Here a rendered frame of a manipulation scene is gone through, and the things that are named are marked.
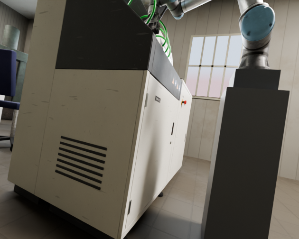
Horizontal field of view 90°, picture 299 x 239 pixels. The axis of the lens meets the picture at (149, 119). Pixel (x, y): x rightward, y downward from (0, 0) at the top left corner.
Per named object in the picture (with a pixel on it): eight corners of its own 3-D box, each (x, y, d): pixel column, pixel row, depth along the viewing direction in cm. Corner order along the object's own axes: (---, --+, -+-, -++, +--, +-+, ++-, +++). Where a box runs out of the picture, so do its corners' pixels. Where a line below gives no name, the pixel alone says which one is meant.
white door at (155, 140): (126, 231, 63) (151, 73, 64) (121, 229, 64) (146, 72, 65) (166, 182, 123) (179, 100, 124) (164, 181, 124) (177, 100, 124)
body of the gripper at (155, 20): (155, 28, 97) (158, 10, 97) (143, 29, 100) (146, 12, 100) (159, 35, 104) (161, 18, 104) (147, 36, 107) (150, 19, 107)
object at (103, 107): (117, 260, 61) (147, 69, 62) (31, 207, 83) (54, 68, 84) (165, 193, 126) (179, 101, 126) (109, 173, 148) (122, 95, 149)
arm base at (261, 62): (263, 80, 82) (265, 63, 82) (275, 70, 68) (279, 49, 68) (232, 79, 87) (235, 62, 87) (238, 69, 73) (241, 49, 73)
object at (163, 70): (151, 73, 66) (156, 37, 66) (142, 73, 67) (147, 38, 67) (178, 100, 123) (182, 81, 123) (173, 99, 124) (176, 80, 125)
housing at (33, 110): (31, 207, 83) (75, -54, 85) (4, 190, 94) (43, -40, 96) (140, 160, 212) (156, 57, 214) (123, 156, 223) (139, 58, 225)
